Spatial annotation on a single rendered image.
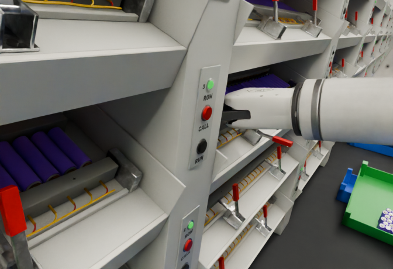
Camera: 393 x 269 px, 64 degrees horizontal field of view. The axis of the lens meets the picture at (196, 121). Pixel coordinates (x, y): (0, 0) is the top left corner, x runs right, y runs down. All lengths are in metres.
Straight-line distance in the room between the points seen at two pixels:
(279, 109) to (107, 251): 0.26
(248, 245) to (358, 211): 0.61
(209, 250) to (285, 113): 0.32
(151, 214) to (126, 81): 0.17
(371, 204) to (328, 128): 1.07
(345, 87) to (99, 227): 0.32
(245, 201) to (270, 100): 0.39
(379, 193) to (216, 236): 0.99
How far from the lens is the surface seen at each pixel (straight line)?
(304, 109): 0.42
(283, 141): 0.58
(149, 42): 0.28
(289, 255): 1.14
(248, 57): 0.46
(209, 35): 0.34
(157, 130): 0.35
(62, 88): 0.23
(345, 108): 0.41
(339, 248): 1.26
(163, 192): 0.37
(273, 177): 0.90
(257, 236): 0.99
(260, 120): 0.43
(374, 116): 0.41
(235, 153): 0.54
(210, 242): 0.64
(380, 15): 2.36
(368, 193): 1.51
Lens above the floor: 0.72
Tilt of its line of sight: 20 degrees down
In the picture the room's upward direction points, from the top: 7 degrees clockwise
